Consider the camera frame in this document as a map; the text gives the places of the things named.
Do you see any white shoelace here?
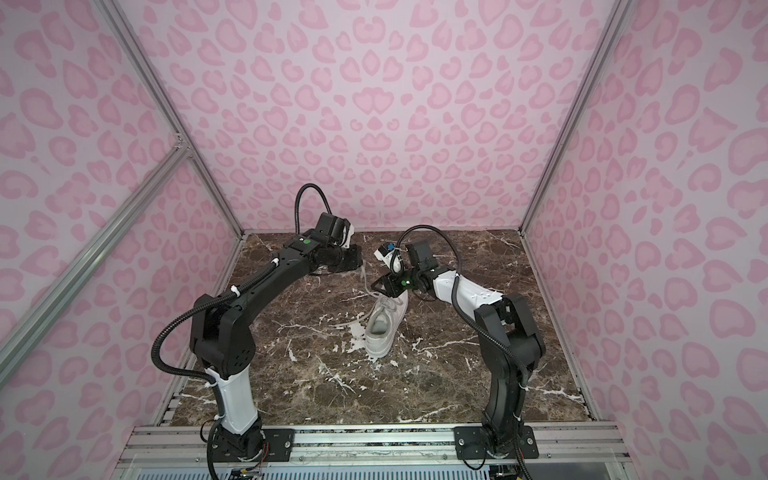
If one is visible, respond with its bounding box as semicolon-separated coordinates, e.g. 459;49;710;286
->
360;264;387;299

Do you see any white sneaker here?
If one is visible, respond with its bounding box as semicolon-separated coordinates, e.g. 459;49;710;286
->
364;291;409;358

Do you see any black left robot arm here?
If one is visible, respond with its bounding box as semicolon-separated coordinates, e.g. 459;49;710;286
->
190;213;362;459

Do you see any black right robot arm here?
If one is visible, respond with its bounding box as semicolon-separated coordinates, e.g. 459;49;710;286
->
373;241;546;460

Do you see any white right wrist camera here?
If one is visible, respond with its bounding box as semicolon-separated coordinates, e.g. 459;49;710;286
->
374;242;403;273

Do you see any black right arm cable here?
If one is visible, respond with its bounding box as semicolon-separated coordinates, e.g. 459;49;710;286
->
395;224;463;277

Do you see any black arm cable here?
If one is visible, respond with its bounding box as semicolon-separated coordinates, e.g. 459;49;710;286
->
293;182;334;236
395;224;463;277

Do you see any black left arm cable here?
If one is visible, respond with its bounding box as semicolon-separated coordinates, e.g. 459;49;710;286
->
293;182;334;236

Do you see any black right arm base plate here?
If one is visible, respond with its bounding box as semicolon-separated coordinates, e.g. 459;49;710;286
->
452;425;540;460

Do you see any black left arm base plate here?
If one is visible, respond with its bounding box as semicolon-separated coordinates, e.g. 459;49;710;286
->
209;428;296;463

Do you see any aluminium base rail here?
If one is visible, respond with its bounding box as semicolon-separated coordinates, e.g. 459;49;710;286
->
112;422;639;479

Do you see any aluminium diagonal frame strut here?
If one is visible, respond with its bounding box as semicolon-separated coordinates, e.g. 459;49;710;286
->
1;141;189;385

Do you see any right corner frame post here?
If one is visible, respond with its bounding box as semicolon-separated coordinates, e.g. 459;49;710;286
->
518;0;637;237

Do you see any corner frame post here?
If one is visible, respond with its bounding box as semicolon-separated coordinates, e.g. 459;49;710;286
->
518;0;637;237
93;0;245;238

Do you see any left corner frame post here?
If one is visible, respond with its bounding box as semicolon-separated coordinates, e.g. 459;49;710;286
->
93;0;245;238

